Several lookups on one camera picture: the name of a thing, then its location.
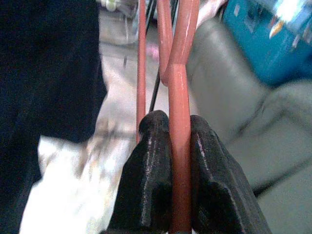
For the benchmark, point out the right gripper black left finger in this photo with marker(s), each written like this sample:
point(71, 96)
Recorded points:
point(146, 182)

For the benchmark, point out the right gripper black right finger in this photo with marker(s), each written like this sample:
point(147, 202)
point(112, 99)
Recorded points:
point(214, 190)

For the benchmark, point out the reddish pink clothes hanger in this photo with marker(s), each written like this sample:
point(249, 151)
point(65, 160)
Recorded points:
point(179, 122)

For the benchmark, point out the black metal drying rack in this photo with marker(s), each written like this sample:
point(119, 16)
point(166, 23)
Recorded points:
point(153, 97)

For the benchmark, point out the green leather sofa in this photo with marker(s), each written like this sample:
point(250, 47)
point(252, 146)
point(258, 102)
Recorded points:
point(231, 85)

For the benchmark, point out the black garment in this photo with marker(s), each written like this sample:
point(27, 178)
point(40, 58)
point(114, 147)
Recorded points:
point(44, 73)

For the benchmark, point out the blue printed carton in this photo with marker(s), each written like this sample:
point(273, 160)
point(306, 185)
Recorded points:
point(268, 44)

